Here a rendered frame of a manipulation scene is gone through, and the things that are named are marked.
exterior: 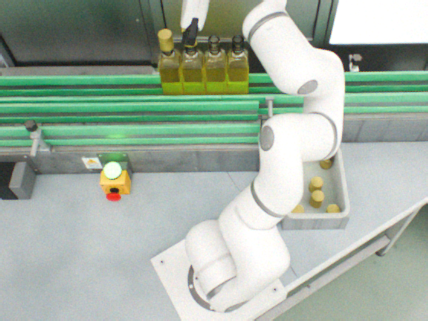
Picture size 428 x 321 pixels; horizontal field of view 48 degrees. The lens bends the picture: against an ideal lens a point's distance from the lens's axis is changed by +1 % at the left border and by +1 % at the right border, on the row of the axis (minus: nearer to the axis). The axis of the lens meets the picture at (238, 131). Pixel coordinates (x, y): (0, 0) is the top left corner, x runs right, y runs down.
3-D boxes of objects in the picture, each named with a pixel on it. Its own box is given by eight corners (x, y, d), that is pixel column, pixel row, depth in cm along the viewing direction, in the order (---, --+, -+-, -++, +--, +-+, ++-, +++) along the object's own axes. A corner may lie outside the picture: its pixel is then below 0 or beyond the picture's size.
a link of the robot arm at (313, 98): (216, 78, 88) (269, 83, 99) (271, 174, 79) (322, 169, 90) (270, 11, 79) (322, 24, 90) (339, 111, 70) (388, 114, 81)
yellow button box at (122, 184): (132, 173, 141) (128, 161, 135) (130, 197, 137) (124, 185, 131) (108, 174, 141) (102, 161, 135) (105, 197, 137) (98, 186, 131)
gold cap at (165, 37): (163, 53, 118) (161, 41, 114) (157, 45, 119) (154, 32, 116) (176, 47, 119) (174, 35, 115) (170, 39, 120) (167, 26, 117)
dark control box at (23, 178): (37, 175, 141) (26, 160, 134) (30, 200, 136) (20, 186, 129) (8, 176, 141) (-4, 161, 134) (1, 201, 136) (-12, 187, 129)
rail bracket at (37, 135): (56, 147, 131) (39, 118, 120) (50, 170, 127) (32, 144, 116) (41, 147, 131) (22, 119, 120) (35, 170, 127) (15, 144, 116)
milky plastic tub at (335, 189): (335, 157, 143) (340, 142, 136) (345, 229, 131) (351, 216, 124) (276, 158, 143) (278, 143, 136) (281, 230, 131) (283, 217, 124)
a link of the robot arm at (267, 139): (305, 212, 88) (361, 166, 80) (255, 223, 78) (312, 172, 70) (269, 151, 94) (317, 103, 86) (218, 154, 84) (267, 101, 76)
